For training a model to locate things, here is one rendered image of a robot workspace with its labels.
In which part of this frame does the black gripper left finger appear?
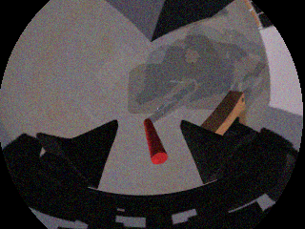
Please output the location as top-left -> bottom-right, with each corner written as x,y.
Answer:
35,119 -> 118,190

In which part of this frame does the red peg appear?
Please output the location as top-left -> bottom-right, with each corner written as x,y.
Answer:
144,119 -> 168,164

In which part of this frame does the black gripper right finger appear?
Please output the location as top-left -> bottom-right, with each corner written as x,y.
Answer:
179,121 -> 256,184

